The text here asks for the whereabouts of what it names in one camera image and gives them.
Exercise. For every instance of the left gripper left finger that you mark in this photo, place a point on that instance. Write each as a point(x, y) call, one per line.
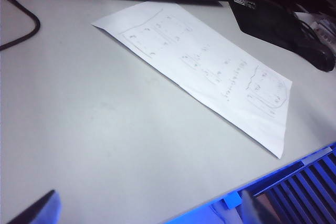
point(44, 208)

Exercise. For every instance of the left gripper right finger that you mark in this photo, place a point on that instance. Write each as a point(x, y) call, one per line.
point(288, 195)

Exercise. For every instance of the white printed paper sheet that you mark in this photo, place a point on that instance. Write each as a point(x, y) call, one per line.
point(197, 64)

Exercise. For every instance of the black computer mouse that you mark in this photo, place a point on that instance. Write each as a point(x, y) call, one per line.
point(323, 58)

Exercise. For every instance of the black mouse pad with label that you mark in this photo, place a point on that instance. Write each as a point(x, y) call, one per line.
point(262, 22)

